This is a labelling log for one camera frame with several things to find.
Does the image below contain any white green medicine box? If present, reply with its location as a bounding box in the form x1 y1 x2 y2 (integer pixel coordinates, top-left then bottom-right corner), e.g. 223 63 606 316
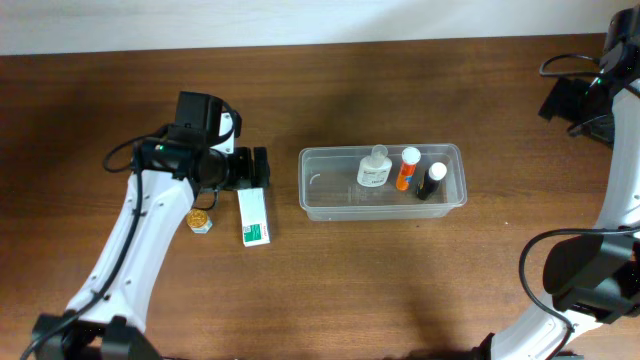
237 188 271 247

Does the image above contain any small jar gold lid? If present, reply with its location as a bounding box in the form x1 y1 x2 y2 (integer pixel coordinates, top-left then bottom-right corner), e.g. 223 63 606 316
186 208 213 234

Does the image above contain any white lotion bottle clear cap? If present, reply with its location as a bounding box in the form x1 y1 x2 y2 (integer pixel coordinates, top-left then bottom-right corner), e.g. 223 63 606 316
357 145 392 188

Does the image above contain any orange tube white cap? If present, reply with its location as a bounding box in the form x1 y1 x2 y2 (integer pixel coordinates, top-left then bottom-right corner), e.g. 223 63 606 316
395 147 421 191

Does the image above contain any dark bottle white cap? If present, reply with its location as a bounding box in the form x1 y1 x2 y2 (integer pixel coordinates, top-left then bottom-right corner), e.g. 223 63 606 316
416 162 448 201

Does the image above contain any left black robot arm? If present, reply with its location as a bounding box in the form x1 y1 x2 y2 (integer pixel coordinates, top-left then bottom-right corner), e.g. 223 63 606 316
22 91 271 359

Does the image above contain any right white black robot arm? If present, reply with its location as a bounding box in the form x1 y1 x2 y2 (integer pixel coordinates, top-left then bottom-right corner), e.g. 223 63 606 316
464 7 639 359

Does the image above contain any clear plastic container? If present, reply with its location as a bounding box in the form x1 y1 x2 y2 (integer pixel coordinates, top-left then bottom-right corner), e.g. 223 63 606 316
298 143 467 221

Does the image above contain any right black cable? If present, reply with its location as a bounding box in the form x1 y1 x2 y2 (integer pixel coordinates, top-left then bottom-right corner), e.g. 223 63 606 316
517 52 640 360

